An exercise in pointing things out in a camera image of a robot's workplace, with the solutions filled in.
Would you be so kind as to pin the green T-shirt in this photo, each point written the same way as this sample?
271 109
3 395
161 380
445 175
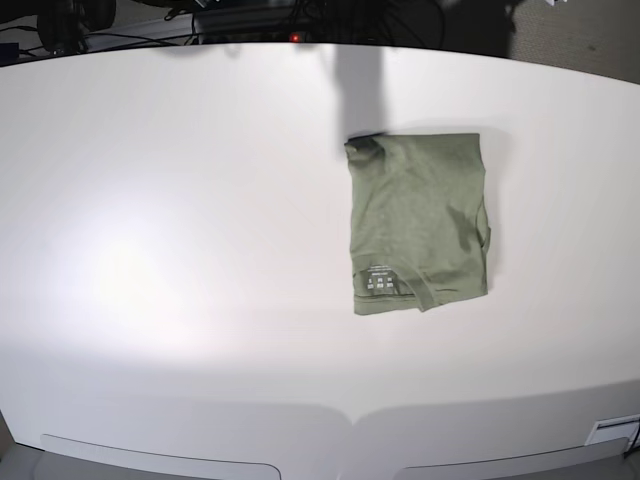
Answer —
420 234

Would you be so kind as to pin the black power strip red light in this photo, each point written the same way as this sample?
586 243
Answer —
305 33

